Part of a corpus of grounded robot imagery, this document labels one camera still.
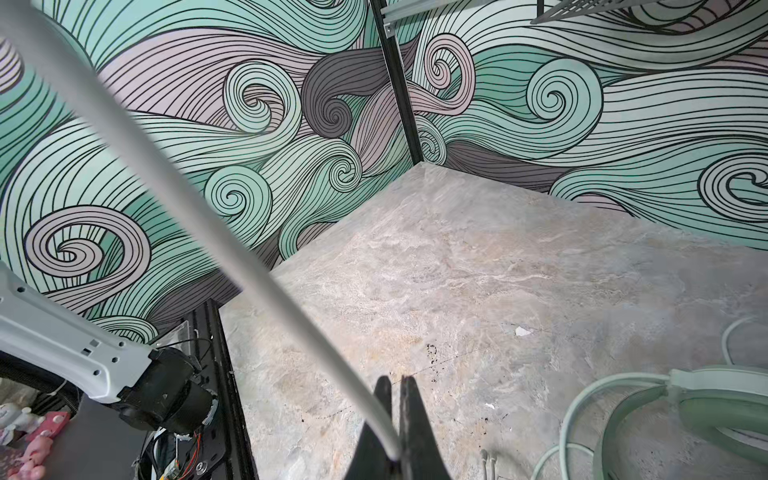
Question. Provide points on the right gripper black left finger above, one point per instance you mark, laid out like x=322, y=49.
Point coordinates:
x=370, y=461

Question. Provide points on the black perforated wall tray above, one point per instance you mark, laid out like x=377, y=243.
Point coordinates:
x=575, y=8

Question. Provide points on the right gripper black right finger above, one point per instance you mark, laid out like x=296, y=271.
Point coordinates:
x=421, y=457

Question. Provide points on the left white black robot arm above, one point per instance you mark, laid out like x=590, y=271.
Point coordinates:
x=150, y=388

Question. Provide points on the green over-ear headphones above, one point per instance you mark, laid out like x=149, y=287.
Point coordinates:
x=724, y=405

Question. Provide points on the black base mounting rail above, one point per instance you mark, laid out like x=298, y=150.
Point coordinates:
x=221, y=450

